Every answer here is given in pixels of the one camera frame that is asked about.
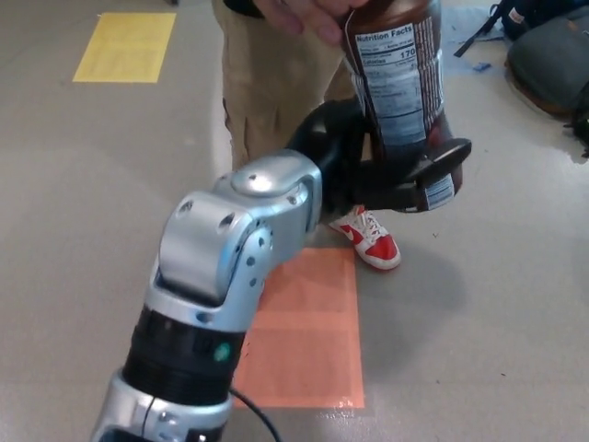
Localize robot left black hand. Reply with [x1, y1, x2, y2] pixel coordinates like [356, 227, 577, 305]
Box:
[284, 99, 474, 217]

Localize person's right hand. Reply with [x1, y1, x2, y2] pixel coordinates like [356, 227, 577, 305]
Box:
[255, 0, 358, 47]

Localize brown protein shake bottle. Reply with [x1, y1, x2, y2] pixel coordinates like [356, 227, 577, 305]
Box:
[342, 0, 465, 213]

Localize person's left red white sneaker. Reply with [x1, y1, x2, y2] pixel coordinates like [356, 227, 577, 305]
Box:
[329, 205, 401, 271]

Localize khaki cargo pants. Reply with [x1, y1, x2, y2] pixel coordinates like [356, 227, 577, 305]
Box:
[214, 0, 369, 171]

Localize blue paper sheet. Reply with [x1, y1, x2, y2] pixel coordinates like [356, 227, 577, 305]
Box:
[439, 13, 507, 75]

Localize yellow paper sheet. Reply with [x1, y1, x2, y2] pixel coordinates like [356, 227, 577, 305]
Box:
[72, 12, 178, 84]

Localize orange paper sheet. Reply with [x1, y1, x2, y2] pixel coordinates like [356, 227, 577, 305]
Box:
[233, 247, 367, 410]

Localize grey bag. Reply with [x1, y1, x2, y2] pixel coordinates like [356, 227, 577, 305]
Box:
[504, 8, 589, 116]

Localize navy backpack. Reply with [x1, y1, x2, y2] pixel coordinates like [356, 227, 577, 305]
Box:
[453, 0, 589, 59]

